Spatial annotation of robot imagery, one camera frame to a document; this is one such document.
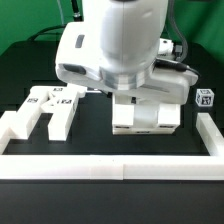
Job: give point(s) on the white chair seat part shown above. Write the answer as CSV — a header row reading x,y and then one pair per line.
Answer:
x,y
145,117

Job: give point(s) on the white U-shaped fence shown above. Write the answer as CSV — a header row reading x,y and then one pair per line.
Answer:
x,y
122,167

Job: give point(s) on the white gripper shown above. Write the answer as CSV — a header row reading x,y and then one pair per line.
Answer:
x,y
123,61

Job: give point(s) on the white chair back frame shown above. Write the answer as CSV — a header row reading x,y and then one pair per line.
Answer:
x,y
59,101

